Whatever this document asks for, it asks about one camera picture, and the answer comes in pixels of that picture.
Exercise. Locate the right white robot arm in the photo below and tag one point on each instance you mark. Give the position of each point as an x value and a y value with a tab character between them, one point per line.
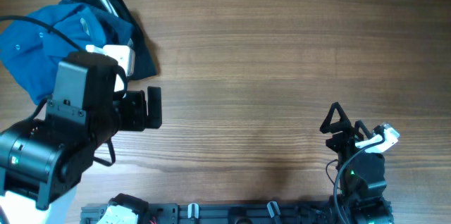
360	182

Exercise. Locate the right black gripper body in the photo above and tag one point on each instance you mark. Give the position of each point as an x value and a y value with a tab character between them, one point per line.
344	145

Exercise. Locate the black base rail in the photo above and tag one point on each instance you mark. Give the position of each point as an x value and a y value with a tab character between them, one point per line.
268	212

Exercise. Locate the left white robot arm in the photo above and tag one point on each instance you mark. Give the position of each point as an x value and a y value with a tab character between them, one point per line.
42	160

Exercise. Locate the pile of dark clothes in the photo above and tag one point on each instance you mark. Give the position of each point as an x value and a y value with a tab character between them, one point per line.
121	28

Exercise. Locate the blue polo shirt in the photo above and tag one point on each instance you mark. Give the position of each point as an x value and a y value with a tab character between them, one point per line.
31	53

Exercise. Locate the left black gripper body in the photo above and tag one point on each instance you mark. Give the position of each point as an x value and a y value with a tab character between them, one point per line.
132	112

